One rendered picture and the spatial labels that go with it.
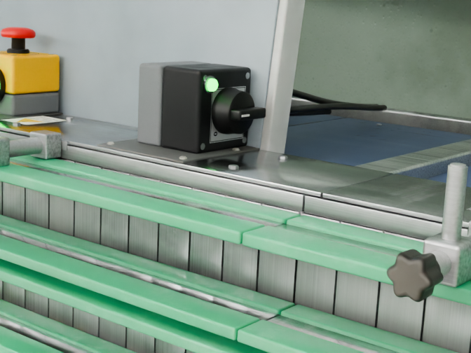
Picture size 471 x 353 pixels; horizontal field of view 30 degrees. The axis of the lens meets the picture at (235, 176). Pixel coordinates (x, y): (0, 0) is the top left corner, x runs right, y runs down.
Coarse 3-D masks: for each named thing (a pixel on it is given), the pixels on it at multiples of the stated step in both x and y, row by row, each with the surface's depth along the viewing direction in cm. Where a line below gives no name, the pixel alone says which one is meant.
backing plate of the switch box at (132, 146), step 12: (108, 144) 85; (120, 144) 85; (132, 144) 86; (144, 144) 86; (156, 156) 80; (168, 156) 80; (180, 156) 80; (192, 156) 81; (204, 156) 81; (216, 156) 82
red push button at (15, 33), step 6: (6, 30) 101; (12, 30) 101; (18, 30) 101; (24, 30) 102; (30, 30) 102; (6, 36) 101; (12, 36) 101; (18, 36) 101; (24, 36) 101; (30, 36) 102; (12, 42) 103; (18, 42) 102; (24, 42) 103; (12, 48) 103; (18, 48) 103; (24, 48) 103
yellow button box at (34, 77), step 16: (0, 64) 100; (16, 64) 99; (32, 64) 101; (48, 64) 103; (16, 80) 100; (32, 80) 101; (48, 80) 103; (16, 96) 100; (32, 96) 102; (48, 96) 104; (0, 112) 101; (16, 112) 100; (32, 112) 102; (48, 112) 104
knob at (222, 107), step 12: (216, 96) 83; (228, 96) 82; (240, 96) 82; (216, 108) 82; (228, 108) 82; (240, 108) 83; (252, 108) 83; (264, 108) 84; (216, 120) 83; (228, 120) 82; (240, 120) 81; (252, 120) 85; (228, 132) 84; (240, 132) 84
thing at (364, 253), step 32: (32, 160) 86; (64, 192) 75; (96, 192) 73; (128, 192) 74; (160, 192) 75; (192, 192) 75; (192, 224) 66; (224, 224) 65; (256, 224) 66; (288, 224) 67; (320, 224) 67; (288, 256) 61; (320, 256) 59; (352, 256) 59; (384, 256) 59; (448, 288) 54
